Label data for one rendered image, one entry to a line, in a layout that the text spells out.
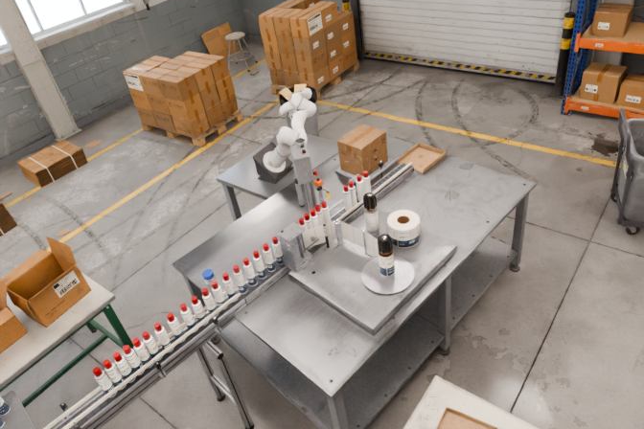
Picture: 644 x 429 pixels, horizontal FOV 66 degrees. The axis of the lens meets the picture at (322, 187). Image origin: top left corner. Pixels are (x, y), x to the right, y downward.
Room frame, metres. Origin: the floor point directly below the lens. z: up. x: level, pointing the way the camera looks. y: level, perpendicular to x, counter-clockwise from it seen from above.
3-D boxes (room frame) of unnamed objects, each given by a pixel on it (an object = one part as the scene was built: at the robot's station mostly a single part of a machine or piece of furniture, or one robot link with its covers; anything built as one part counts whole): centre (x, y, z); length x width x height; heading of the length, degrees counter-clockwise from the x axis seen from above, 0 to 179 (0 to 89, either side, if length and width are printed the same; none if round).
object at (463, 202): (2.61, -0.20, 0.82); 2.10 x 1.50 x 0.02; 130
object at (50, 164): (5.68, 3.33, 0.11); 0.65 x 0.54 x 0.22; 134
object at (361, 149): (3.27, -0.36, 0.99); 0.30 x 0.24 x 0.27; 130
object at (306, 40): (7.05, -0.20, 0.57); 1.20 x 0.85 x 1.14; 139
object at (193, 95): (6.27, 1.61, 0.45); 1.20 x 0.84 x 0.89; 49
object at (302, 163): (2.60, 0.09, 1.38); 0.17 x 0.10 x 0.19; 5
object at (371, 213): (2.44, -0.28, 1.03); 0.09 x 0.09 x 0.30
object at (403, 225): (2.33, -0.46, 0.95); 0.20 x 0.20 x 0.14
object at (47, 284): (2.41, 1.85, 0.97); 0.51 x 0.39 x 0.37; 52
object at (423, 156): (3.24, -0.81, 0.85); 0.30 x 0.26 x 0.04; 130
